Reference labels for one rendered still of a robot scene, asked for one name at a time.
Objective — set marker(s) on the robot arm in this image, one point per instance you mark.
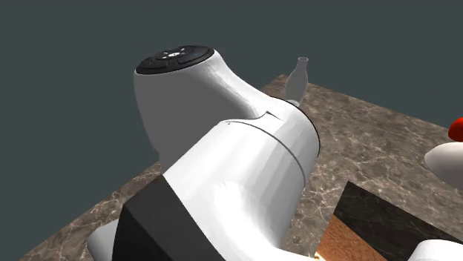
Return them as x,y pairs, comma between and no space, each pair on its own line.
235,173

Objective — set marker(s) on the clear glass bottle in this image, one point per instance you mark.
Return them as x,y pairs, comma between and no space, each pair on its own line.
297,82

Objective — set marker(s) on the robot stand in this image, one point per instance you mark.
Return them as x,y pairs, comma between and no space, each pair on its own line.
379,221

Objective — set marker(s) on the white bowl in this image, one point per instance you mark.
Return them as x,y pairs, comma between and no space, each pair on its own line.
448,162

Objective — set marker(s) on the red round fruit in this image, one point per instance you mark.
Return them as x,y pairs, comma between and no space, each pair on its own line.
457,129

